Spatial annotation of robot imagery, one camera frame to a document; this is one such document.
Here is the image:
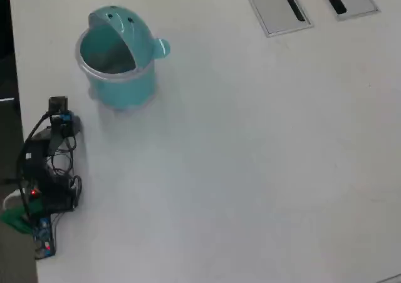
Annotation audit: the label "green arm base clamp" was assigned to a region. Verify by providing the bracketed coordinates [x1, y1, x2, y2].
[0, 200, 43, 234]

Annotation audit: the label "blue controller circuit board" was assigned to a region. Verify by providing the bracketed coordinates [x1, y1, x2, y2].
[33, 217, 56, 260]

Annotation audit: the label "thin black servo wires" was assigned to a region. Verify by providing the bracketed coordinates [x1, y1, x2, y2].
[46, 138, 83, 208]

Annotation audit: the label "black wrist camera board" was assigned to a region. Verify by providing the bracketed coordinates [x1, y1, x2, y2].
[48, 96, 69, 114]

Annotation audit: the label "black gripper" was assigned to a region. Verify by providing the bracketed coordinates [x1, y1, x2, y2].
[51, 115, 83, 139]

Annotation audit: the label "teal whale-shaped bin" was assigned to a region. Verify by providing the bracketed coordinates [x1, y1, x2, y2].
[75, 6, 172, 111]

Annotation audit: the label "black camera cable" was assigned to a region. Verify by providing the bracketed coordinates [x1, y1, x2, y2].
[17, 110, 53, 202]

